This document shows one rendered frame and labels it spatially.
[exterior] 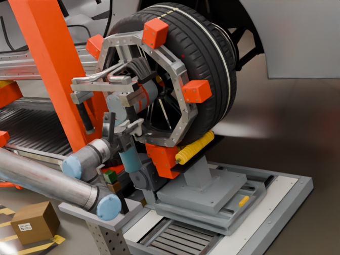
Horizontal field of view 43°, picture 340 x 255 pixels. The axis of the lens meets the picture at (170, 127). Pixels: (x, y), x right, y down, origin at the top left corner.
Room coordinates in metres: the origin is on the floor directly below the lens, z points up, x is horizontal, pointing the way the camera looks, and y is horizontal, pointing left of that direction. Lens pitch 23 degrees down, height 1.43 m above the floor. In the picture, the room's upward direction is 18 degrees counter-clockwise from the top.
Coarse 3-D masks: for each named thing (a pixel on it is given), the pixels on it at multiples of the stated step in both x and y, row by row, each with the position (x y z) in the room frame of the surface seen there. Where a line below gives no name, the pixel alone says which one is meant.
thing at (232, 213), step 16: (240, 192) 1.90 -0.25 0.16; (256, 192) 1.86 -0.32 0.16; (160, 208) 2.01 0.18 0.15; (176, 208) 1.96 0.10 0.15; (192, 208) 1.90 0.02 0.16; (224, 208) 1.78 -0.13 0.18; (240, 208) 1.76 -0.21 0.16; (192, 224) 1.85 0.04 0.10; (208, 224) 1.76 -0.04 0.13; (224, 224) 1.68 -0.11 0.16
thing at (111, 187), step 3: (114, 183) 1.57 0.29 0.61; (117, 183) 1.57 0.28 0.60; (108, 186) 1.58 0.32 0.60; (111, 186) 1.56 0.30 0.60; (114, 186) 1.56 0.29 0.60; (117, 186) 1.57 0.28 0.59; (120, 186) 1.58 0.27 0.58; (111, 189) 1.57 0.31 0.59; (114, 189) 1.56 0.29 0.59; (117, 189) 1.57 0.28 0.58; (114, 192) 1.56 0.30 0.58
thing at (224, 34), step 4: (212, 24) 2.15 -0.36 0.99; (216, 24) 2.14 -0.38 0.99; (216, 28) 2.11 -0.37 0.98; (220, 28) 2.12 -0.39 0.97; (220, 32) 2.10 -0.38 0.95; (224, 32) 2.10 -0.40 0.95; (224, 36) 2.08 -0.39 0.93; (228, 36) 2.09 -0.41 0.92; (228, 40) 2.07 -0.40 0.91; (228, 44) 2.07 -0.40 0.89; (232, 44) 2.08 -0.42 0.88; (232, 48) 2.06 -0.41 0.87; (232, 52) 2.06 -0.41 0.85; (232, 56) 2.07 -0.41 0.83; (236, 56) 2.08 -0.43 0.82; (236, 60) 2.08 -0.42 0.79
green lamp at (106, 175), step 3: (108, 171) 1.59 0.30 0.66; (111, 171) 1.58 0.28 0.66; (114, 171) 1.58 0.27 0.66; (105, 174) 1.57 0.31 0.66; (108, 174) 1.56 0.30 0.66; (111, 174) 1.57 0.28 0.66; (114, 174) 1.57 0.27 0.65; (105, 177) 1.57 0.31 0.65; (108, 177) 1.56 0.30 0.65; (111, 177) 1.56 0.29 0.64; (114, 177) 1.57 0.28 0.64; (117, 177) 1.58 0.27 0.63; (105, 180) 1.58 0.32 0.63; (108, 180) 1.56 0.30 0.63; (111, 180) 1.56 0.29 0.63; (114, 180) 1.57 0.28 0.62
